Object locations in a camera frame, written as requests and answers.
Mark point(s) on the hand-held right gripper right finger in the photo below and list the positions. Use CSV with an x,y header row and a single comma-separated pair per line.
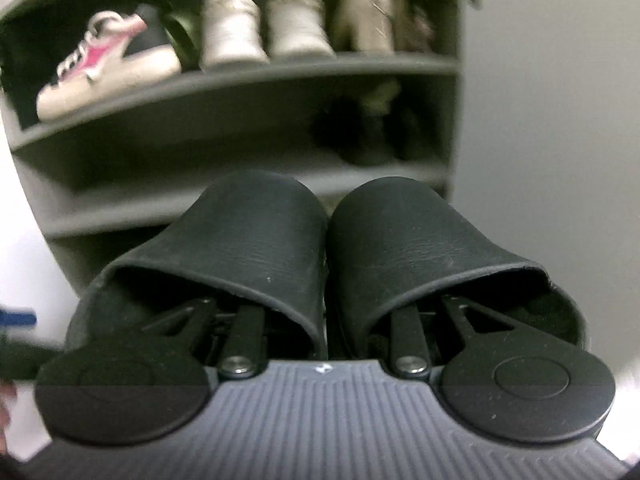
x,y
410,332

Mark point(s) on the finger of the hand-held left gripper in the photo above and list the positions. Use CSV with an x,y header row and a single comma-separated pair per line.
x,y
17,318
25,360

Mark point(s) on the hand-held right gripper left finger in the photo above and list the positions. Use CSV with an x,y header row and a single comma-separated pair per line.
x,y
247,332

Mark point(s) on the black slide sandal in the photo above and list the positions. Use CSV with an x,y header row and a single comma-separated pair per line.
x,y
425,240
240,230

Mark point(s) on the grey shoe cabinet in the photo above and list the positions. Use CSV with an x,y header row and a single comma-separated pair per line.
x,y
250,91

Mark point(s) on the dark fuzzy footwear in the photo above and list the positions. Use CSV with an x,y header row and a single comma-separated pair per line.
x,y
370,130

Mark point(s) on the pink and white sneaker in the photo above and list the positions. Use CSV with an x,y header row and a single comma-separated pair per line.
x,y
100,75

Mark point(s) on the beige sneaker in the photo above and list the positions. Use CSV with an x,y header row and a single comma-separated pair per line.
x,y
230,30
297,20

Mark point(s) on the dark brown boot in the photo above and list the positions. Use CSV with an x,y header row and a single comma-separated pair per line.
x,y
417,20

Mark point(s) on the beige boot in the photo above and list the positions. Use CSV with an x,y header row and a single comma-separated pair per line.
x,y
365,10

